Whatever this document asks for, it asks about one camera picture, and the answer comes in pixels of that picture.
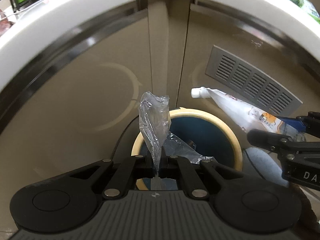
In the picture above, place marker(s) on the beige cabinet door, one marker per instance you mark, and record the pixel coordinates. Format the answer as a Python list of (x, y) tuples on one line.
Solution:
[(75, 92)]

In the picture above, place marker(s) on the clear plastic wrap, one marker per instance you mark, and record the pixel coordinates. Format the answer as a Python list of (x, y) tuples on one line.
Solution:
[(155, 120)]

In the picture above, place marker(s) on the cream rim trash bin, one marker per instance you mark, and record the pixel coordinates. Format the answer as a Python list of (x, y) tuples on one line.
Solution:
[(190, 112)]

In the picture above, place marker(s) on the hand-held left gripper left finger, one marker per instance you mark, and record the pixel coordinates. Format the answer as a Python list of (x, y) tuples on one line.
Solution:
[(140, 163)]

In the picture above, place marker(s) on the white toothpaste tube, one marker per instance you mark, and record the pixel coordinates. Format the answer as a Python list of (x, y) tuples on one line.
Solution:
[(237, 107)]

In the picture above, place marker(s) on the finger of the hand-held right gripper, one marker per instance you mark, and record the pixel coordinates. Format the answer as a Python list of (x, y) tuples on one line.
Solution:
[(297, 124), (270, 137)]

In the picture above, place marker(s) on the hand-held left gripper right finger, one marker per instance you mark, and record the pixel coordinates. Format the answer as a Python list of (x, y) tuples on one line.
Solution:
[(172, 165)]

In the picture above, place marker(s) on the grey vent grille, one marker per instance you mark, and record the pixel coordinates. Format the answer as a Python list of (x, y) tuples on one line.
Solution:
[(250, 80)]

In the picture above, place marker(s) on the plastic bag of meat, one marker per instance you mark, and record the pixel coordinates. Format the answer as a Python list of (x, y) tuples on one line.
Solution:
[(5, 25)]

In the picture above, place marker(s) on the green white package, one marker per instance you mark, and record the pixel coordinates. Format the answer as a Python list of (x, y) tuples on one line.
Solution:
[(300, 0)]

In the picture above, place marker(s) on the pale blue round object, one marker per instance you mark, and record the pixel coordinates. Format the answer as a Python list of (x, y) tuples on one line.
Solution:
[(262, 165)]

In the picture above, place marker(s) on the dark fuzzy object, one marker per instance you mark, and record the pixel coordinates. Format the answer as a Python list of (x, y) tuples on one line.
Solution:
[(307, 205)]

